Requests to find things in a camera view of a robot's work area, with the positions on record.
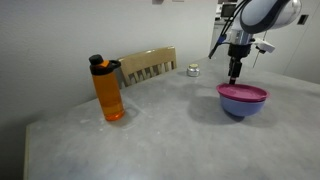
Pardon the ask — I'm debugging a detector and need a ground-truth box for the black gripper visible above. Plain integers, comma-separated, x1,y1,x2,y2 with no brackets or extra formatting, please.
227,43,253,85

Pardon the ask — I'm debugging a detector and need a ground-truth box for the pink round lid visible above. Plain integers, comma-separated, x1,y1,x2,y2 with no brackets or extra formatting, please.
215,82,271,103

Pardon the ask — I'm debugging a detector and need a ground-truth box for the blue plastic bowl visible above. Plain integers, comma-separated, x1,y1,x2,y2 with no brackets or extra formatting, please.
218,94,267,118

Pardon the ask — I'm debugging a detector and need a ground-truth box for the small glass candle jar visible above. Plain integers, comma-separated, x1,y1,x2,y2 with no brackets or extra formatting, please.
186,63,201,78

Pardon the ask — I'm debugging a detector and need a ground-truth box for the dark background appliance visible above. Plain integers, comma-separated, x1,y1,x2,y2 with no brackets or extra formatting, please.
220,2,238,20

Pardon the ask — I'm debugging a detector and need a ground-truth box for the wooden chair with slatted back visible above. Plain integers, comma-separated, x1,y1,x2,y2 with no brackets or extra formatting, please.
117,45,178,89

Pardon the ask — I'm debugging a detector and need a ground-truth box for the orange water bottle black cap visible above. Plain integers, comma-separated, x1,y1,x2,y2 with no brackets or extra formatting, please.
88,53,126,122

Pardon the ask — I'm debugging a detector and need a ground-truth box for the black robot cable blue connector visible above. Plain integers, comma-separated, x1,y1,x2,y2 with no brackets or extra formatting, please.
207,0,250,60

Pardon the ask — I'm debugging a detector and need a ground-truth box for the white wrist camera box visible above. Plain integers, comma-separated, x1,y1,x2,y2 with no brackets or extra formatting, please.
251,37,277,55

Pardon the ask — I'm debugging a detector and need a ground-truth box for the black door handle plate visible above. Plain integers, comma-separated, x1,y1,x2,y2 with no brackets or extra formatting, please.
297,14,310,26

